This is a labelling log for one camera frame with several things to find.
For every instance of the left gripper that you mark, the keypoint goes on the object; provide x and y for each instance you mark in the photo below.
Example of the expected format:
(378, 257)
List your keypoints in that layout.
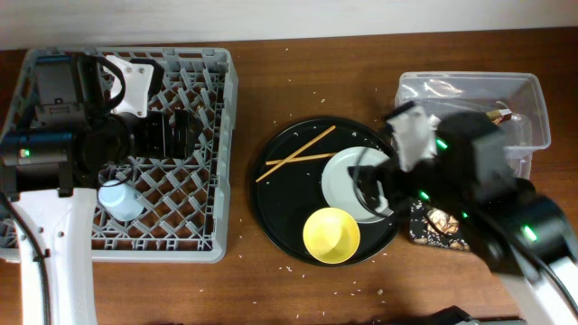
(162, 147)

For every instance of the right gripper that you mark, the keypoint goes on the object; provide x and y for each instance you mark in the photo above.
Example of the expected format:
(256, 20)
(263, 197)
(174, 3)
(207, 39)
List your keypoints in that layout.
(384, 174)

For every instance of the gold snack wrapper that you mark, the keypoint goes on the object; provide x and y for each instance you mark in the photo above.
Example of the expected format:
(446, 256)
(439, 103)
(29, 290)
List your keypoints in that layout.
(499, 116)

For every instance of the blue plastic cup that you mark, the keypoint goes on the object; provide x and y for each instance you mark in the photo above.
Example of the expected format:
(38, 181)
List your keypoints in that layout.
(120, 201)

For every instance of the wooden chopstick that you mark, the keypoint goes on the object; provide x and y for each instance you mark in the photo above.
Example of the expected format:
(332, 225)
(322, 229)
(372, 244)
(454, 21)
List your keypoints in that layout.
(297, 152)
(303, 158)

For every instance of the yellow plastic bowl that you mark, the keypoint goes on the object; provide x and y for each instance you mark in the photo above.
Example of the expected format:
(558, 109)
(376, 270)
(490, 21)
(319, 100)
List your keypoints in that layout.
(331, 236)

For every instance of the white tissue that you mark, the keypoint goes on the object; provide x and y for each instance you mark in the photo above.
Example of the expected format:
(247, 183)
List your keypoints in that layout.
(434, 121)

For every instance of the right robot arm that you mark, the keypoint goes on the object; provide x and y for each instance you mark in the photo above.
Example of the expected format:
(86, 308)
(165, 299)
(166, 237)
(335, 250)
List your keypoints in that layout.
(460, 167)

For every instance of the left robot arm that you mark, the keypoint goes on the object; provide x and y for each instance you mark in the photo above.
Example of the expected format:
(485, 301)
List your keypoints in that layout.
(92, 111)

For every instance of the grey plastic dishwasher rack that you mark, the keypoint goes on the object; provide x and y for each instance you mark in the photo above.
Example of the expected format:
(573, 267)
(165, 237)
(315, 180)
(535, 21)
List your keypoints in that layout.
(186, 202)

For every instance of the black rectangular food-waste tray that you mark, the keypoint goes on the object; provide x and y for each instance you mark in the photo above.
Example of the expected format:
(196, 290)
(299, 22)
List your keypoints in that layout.
(433, 225)

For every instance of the grey round plate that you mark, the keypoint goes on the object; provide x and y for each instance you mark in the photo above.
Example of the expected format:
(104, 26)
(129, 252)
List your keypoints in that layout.
(337, 184)

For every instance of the peanut shells and rice scraps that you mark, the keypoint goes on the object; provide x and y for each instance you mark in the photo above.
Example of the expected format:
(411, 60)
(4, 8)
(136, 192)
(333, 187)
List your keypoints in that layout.
(442, 225)

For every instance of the clear plastic bin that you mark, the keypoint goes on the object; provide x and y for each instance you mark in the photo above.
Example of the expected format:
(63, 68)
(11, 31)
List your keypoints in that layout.
(443, 93)

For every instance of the round black tray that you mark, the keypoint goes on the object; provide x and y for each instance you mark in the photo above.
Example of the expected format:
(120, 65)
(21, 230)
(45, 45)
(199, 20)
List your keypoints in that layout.
(284, 200)

